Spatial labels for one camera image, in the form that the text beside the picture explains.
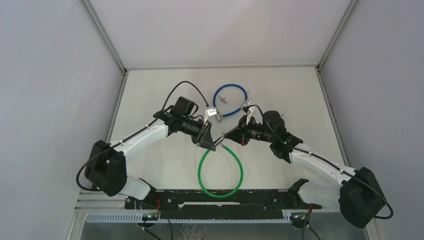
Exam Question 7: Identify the blue cable lock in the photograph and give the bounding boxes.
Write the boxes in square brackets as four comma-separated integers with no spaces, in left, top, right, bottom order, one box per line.
[212,83,249,123]

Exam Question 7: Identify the white slotted cable duct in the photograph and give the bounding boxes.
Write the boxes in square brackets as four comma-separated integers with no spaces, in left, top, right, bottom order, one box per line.
[85,211,305,224]

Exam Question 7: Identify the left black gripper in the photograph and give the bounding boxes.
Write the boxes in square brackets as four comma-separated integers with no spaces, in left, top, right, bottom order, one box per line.
[179,116,216,151]

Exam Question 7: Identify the left black camera cable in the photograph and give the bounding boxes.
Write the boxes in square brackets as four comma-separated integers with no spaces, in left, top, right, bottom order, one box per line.
[75,80,210,192]

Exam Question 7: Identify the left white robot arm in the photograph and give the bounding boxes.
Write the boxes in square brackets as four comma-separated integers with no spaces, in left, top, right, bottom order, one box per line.
[81,96,216,209]

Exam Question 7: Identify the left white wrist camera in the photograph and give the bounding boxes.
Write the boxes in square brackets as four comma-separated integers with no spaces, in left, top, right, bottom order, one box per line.
[203,107,218,124]

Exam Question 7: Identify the black camera cable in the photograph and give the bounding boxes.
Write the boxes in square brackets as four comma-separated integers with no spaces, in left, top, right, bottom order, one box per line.
[246,104,394,220]
[75,80,210,192]

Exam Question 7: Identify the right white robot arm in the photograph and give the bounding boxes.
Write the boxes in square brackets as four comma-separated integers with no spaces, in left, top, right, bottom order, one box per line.
[223,110,388,229]

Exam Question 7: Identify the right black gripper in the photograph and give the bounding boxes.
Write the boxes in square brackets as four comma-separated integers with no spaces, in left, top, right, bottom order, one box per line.
[224,114,274,147]

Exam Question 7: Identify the green cable lock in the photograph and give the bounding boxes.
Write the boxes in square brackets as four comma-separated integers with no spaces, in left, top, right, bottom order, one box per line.
[197,132,245,200]

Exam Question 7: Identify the silver keys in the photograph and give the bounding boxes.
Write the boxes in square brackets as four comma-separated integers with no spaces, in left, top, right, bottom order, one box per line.
[218,95,228,105]

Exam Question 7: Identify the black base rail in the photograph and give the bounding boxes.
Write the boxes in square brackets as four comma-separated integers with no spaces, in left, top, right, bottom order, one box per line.
[124,189,321,220]

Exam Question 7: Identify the right black camera cable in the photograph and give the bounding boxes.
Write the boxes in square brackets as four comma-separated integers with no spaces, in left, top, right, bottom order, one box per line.
[246,104,394,220]

